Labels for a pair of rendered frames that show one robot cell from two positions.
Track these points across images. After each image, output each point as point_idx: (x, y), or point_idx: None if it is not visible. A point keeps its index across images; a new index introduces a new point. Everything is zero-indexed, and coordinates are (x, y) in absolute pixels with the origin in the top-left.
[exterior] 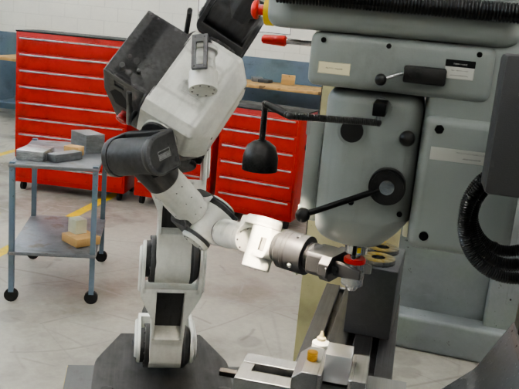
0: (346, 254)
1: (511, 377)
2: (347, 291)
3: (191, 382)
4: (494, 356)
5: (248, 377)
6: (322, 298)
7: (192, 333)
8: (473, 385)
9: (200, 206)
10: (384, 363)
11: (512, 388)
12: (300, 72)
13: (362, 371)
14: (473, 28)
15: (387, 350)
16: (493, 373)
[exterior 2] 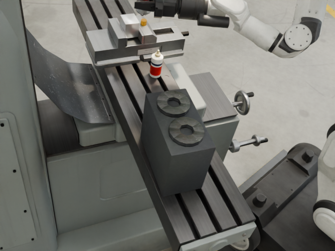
0: (155, 0)
1: (31, 48)
2: (226, 211)
3: (305, 229)
4: (47, 88)
5: (167, 22)
6: (231, 179)
7: (328, 210)
8: (60, 96)
9: (294, 18)
10: (126, 105)
11: (30, 41)
12: None
13: (114, 25)
14: None
15: (133, 123)
16: (45, 75)
